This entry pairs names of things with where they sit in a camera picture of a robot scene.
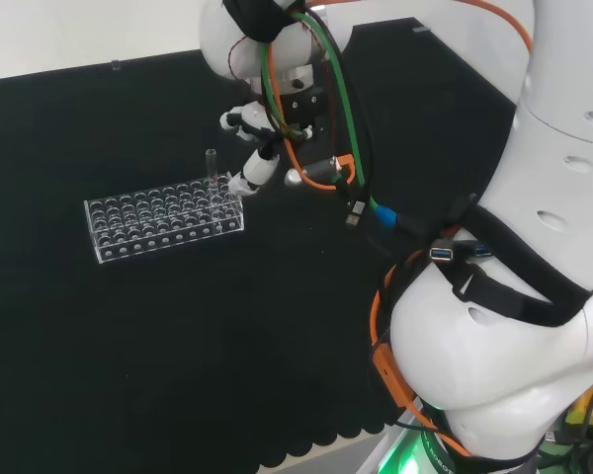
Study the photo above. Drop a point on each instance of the clear cloth clip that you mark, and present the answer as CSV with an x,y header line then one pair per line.
x,y
115,64
421,30

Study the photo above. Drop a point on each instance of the grey USB hub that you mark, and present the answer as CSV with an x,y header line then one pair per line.
x,y
442,253

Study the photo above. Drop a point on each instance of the clear acrylic test tube rack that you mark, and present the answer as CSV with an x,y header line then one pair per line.
x,y
153,222

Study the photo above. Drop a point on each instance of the clear glass test tube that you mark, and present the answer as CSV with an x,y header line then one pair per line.
x,y
211,163

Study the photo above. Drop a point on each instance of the black bench cloth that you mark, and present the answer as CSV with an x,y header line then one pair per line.
x,y
153,321

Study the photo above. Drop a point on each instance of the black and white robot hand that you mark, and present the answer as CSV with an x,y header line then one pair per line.
x,y
304,116

